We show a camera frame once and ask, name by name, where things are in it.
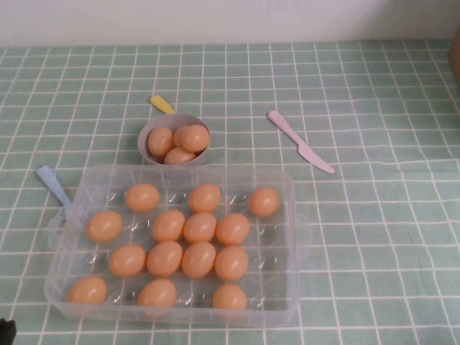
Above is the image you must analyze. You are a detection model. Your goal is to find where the clear plastic egg box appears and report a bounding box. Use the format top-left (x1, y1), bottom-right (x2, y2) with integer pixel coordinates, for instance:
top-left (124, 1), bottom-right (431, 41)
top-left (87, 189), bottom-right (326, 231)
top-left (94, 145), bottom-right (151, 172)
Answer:
top-left (43, 164), bottom-right (312, 328)

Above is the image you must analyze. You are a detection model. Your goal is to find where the grey round bowl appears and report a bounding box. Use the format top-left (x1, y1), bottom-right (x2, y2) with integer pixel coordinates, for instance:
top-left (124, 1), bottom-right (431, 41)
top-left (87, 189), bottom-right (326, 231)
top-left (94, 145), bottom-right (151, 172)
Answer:
top-left (138, 114), bottom-right (211, 167)

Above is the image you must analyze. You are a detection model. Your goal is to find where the pink plastic knife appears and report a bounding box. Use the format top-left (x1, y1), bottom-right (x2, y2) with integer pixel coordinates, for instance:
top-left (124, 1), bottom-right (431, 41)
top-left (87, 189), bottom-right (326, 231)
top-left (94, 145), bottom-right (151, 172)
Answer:
top-left (267, 110), bottom-right (336, 175)

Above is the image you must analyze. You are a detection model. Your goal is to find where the yellow plastic utensil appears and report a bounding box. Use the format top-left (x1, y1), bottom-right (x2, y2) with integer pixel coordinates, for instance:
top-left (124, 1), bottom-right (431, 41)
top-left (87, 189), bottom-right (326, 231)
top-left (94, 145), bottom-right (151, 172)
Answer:
top-left (149, 95), bottom-right (177, 115)

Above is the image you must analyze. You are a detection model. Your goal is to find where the green checked tablecloth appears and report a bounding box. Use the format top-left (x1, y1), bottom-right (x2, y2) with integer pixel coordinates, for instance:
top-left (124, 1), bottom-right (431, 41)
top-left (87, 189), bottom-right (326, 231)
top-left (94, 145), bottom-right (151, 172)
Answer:
top-left (0, 40), bottom-right (460, 345)

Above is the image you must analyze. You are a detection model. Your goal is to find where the blue plastic fork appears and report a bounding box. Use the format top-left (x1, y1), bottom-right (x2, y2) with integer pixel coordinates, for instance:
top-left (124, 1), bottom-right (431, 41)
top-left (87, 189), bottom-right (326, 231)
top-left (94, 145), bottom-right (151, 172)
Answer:
top-left (36, 165), bottom-right (90, 226)

